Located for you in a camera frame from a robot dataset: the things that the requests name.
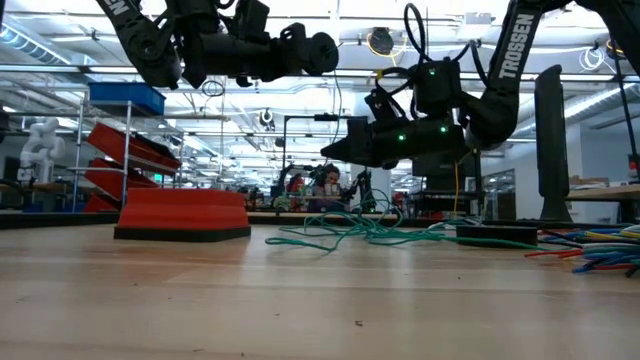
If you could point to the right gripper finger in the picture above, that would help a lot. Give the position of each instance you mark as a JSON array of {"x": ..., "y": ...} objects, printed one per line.
[{"x": 340, "y": 150}]

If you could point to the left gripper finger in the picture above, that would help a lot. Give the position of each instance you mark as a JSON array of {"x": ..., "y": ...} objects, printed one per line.
[{"x": 302, "y": 60}]

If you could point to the black plastic spool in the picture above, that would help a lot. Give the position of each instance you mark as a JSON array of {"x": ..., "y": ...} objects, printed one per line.
[{"x": 327, "y": 52}]

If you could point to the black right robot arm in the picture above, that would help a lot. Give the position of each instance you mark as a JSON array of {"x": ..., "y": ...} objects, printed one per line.
[{"x": 515, "y": 50}]

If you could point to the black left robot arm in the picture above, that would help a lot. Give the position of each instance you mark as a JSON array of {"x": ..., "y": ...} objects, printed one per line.
[{"x": 140, "y": 45}]

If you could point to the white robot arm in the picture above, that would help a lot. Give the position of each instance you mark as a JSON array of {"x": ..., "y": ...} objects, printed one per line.
[{"x": 42, "y": 150}]

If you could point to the person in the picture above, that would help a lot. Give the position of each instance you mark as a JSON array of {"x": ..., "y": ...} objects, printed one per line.
[{"x": 325, "y": 187}]

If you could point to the black monitor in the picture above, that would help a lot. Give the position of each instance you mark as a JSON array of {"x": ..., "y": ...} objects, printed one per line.
[{"x": 440, "y": 175}]

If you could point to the black bench robot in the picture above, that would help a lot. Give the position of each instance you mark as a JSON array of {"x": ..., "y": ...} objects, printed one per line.
[
  {"x": 362, "y": 190},
  {"x": 292, "y": 185}
]

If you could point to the white round pillar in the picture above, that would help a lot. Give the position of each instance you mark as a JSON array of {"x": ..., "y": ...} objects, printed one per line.
[{"x": 357, "y": 102}]

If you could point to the small yellow tag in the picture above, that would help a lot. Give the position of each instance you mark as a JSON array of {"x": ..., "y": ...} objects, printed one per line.
[{"x": 380, "y": 74}]

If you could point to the black flat reel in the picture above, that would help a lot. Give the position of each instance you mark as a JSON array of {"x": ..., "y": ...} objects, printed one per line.
[{"x": 496, "y": 235}]

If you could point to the blue plastic bin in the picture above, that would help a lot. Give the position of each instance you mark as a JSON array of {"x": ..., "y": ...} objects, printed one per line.
[{"x": 127, "y": 95}]

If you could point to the metal rack with red bins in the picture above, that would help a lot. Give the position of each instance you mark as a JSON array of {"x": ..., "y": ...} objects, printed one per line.
[{"x": 125, "y": 150}]

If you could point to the red box with black base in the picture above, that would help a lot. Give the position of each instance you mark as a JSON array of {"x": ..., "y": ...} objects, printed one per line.
[{"x": 182, "y": 212}]

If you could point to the wooden side table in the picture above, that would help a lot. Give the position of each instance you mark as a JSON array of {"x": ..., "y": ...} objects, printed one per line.
[{"x": 605, "y": 192}]

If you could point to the thin black rod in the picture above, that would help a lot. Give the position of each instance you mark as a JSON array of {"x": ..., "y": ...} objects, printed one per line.
[{"x": 627, "y": 110}]

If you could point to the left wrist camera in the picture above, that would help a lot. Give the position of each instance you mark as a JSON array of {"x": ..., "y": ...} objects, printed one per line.
[{"x": 252, "y": 20}]

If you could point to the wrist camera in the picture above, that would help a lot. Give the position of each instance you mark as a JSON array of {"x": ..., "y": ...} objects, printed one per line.
[
  {"x": 387, "y": 107},
  {"x": 252, "y": 20}
]

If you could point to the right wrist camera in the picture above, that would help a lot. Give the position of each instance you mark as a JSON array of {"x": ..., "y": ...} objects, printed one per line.
[{"x": 387, "y": 107}]

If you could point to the black frame stand with camera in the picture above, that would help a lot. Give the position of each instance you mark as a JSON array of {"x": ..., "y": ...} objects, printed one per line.
[{"x": 285, "y": 150}]

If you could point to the black upright post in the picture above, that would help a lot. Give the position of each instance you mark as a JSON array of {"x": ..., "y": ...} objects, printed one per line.
[{"x": 551, "y": 145}]

